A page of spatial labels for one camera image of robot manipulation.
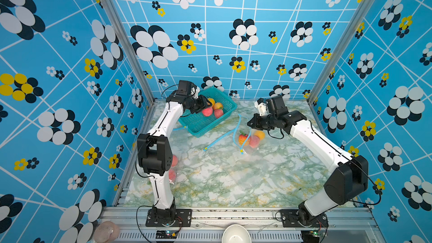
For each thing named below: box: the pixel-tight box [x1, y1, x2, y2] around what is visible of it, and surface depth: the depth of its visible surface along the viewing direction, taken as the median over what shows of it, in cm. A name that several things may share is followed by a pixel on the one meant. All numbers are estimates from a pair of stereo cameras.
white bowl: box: [221, 223, 252, 243], surface depth 69 cm
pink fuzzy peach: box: [249, 135, 260, 148], surface depth 90 cm
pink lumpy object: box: [93, 221, 121, 243], surface depth 69 cm
